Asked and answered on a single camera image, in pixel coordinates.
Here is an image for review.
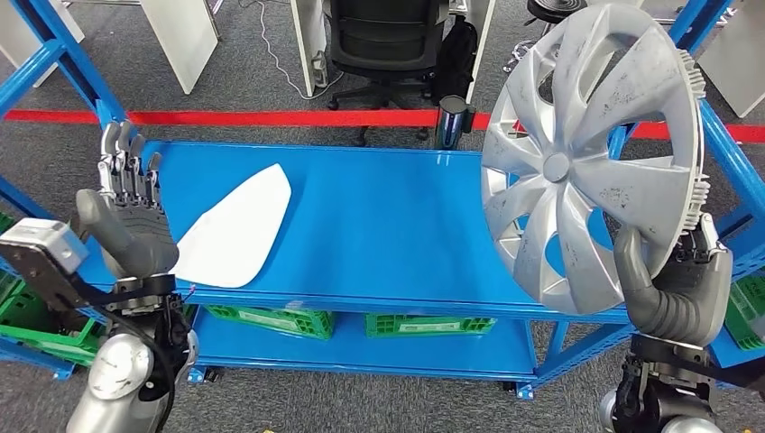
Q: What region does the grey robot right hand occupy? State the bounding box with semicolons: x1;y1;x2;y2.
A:
613;212;734;348

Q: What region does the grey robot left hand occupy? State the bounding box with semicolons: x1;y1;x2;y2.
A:
76;119;180;281

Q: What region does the silver plastic wheel hubcap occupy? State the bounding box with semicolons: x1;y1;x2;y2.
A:
481;3;713;317

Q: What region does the blue metal shelf rack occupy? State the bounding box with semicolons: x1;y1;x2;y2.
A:
0;0;765;401
0;337;76;382
711;325;765;369

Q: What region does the white curved plastic panel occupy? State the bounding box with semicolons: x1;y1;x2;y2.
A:
169;162;293;290

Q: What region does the red barrier belt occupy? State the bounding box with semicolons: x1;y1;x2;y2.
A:
3;109;765;144

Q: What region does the folded green plastic crate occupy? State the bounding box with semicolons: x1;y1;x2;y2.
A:
205;304;336;321
365;321;496;339
365;313;497;327
208;313;335;341

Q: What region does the white desk side panel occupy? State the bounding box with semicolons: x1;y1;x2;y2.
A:
0;0;86;88
696;0;765;119
290;0;328;97
140;0;219;96
465;0;497;104

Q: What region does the black stool chrome base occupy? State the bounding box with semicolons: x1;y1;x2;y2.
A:
502;0;590;73

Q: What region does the black office chair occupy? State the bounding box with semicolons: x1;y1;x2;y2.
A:
325;0;452;148

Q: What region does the black backpack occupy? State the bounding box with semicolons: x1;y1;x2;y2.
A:
431;16;479;106

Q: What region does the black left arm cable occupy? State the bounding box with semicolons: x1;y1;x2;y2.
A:
89;299;178;433

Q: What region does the white floor cable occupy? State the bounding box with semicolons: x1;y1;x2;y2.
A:
238;0;345;102

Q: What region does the dark shiny stanchion post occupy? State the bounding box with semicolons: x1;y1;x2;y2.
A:
435;94;476;151

